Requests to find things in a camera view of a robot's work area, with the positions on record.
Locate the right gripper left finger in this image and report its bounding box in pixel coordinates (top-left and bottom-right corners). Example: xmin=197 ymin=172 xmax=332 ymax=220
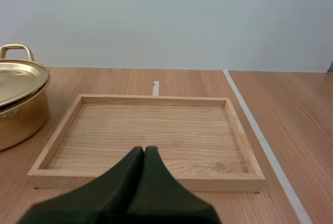
xmin=17 ymin=146 xmax=144 ymax=224

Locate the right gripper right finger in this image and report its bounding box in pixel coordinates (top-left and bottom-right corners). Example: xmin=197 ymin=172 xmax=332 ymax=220
xmin=97 ymin=145 xmax=221 ymax=224

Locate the gold lid with black knob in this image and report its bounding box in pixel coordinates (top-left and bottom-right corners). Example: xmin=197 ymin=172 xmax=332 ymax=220
xmin=0 ymin=59 xmax=50 ymax=108

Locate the shallow wooden tray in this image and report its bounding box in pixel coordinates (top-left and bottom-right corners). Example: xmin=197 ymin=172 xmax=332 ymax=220
xmin=27 ymin=94 xmax=266 ymax=193

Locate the gold-coloured pot with two handles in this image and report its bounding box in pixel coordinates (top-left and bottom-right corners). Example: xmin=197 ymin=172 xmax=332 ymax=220
xmin=0 ymin=43 xmax=51 ymax=152

